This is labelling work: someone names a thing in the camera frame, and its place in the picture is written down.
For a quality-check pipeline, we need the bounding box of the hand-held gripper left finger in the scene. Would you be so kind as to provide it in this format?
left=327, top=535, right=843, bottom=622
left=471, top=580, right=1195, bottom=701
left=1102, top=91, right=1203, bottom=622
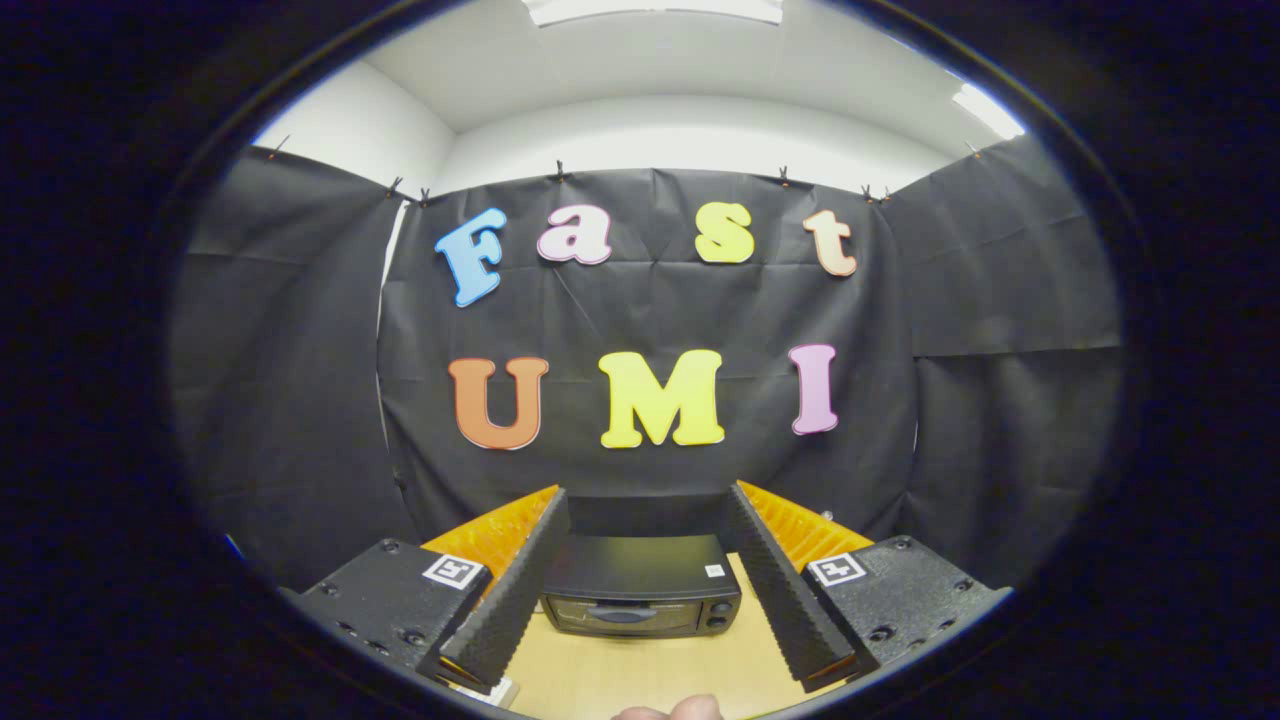
left=295, top=487, right=571, bottom=696

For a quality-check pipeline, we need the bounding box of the long ceiling light panel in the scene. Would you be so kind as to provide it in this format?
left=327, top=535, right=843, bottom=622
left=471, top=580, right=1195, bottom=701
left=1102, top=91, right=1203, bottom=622
left=525, top=0, right=784, bottom=27

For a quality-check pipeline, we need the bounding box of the small ceiling light panel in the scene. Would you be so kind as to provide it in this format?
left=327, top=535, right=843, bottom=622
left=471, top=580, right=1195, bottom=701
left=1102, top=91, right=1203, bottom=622
left=952, top=83, right=1026, bottom=139

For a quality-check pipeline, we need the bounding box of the black toaster oven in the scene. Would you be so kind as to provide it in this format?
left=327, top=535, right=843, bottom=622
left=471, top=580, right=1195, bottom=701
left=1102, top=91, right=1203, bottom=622
left=540, top=534, right=743, bottom=639

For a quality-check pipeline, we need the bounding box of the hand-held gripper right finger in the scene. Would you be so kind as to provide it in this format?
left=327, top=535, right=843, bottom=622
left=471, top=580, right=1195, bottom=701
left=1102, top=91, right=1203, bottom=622
left=722, top=480, right=1013, bottom=694

